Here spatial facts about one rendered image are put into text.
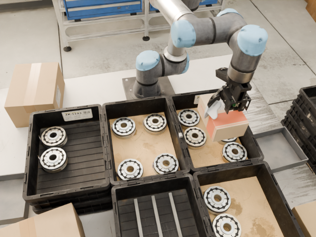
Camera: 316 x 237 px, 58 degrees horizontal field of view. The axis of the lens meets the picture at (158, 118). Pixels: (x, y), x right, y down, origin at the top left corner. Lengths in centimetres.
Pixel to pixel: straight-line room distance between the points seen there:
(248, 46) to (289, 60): 251
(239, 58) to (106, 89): 100
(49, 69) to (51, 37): 177
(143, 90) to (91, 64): 149
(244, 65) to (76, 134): 80
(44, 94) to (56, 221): 65
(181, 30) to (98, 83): 98
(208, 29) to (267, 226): 74
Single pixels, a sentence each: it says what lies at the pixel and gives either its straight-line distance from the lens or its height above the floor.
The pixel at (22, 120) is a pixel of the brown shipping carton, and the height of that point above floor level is 76.
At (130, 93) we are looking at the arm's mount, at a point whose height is 75.
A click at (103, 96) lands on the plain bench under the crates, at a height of 70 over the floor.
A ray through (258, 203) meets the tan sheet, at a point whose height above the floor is 83.
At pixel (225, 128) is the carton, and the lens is 99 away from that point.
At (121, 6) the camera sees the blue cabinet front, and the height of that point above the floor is 40.
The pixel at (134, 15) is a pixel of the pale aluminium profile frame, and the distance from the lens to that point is 301.
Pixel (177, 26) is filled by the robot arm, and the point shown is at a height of 143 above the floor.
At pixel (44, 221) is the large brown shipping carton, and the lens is 109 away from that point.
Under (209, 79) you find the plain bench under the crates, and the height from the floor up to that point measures 70.
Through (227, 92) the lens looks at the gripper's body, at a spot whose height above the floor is 123.
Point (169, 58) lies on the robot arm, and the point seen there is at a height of 98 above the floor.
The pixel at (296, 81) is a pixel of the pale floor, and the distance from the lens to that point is 308.
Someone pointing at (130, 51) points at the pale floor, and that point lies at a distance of 305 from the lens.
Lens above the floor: 188
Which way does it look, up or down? 51 degrees down
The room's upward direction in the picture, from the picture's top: 3 degrees clockwise
